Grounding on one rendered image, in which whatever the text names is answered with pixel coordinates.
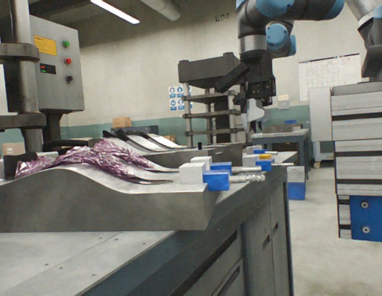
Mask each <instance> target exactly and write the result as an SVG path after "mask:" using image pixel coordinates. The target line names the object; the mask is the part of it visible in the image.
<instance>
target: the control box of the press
mask: <svg viewBox="0 0 382 296"><path fill-rule="evenodd" d="M29 18H30V26H31V39H32V44H33V45H35V46H37V48H38V49H39V53H40V60H39V62H38V63H35V64H34V65H35V79H36V85H37V93H38V106H39V112H41V113H44V114H45V115H46V126H45V127H44V128H43V129H42V135H43V143H46V142H49V141H51V140H54V139H61V130H60V120H61V117H62V116H63V114H66V115H68V114H69V113H75V112H84V110H85V100H84V99H83V85H82V71H81V57H80V49H79V42H78V30H76V29H72V28H68V27H65V26H62V25H60V24H57V23H53V22H50V21H46V19H42V18H38V17H35V16H32V15H30V14H29ZM0 43H8V44H13V43H14V39H13V33H12V20H11V15H8V16H6V17H5V18H1V19H0ZM3 69H4V82H5V88H6V101H7V107H8V113H18V114H19V113H21V105H20V98H19V85H18V78H17V71H16V64H5V65H3Z"/></svg>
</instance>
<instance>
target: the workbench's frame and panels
mask: <svg viewBox="0 0 382 296"><path fill-rule="evenodd" d="M264 176H265V181H263V182H262V181H258V182H257V181H255V182H251V183H250V184H248V185H247V186H246V187H244V188H243V189H241V190H240V191H237V192H236V193H235V194H233V195H232V196H231V197H229V198H227V199H226V200H224V201H222V202H221V203H220V204H218V205H217V206H215V207H214V208H213V211H212V214H211V216H210V220H209V223H208V226H207V228H206V229H205V230H179V231H177V232H176V233H174V234H173V235H171V236H170V237H168V238H166V239H165V240H164V241H162V242H161V243H159V244H157V245H156V246H154V247H153V248H151V249H150V250H149V251H147V252H145V253H143V254H142V255H141V256H140V257H138V258H136V259H134V260H133V261H132V262H131V263H129V264H127V265H126V266H124V267H123V268H121V269H120V270H118V271H117V272H115V273H113V274H112V275H111V276H110V277H108V278H106V279H104V281H102V282H100V283H99V284H97V285H95V286H93V288H91V289H90V290H87V291H86V292H84V294H82V295H80V296H294V276H293V264H292V253H291V229H290V211H289V195H288V183H287V167H284V166H282V167H274V169H273V170H272V171H268V172H267V173H266V174H264Z"/></svg>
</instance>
